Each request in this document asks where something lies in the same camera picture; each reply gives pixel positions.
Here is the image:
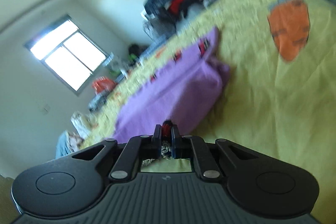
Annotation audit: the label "purple sweater with red collar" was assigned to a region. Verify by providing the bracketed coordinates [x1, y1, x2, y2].
[114, 27, 231, 159]

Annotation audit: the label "yellow carrot print bedsheet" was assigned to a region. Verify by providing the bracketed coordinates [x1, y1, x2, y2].
[0, 0, 336, 224]

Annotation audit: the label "dark patterned clothes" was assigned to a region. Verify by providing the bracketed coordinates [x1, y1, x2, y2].
[88, 95, 108, 112]

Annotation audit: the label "white plastic bag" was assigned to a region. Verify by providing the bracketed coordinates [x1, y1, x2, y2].
[71, 111, 98, 138]

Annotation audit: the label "window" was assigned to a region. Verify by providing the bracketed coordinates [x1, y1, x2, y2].
[24, 14, 110, 97]

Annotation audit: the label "light blue cloth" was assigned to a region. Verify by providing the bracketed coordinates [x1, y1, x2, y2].
[55, 131, 88, 159]

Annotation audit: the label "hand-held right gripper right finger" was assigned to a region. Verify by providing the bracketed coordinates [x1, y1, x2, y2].
[171, 124, 265, 181]

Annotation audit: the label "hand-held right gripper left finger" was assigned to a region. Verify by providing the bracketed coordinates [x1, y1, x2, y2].
[71, 124, 163, 182]

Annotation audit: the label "black bag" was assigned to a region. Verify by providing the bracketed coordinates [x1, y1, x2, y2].
[128, 43, 147, 56]

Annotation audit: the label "white floral pillow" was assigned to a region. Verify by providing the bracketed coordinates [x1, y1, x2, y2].
[105, 52, 126, 77]

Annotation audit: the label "houndstooth bag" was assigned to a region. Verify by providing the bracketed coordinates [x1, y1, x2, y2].
[142, 17, 176, 39]

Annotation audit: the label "orange plastic bag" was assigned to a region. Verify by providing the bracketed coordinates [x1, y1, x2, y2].
[91, 76, 117, 95]

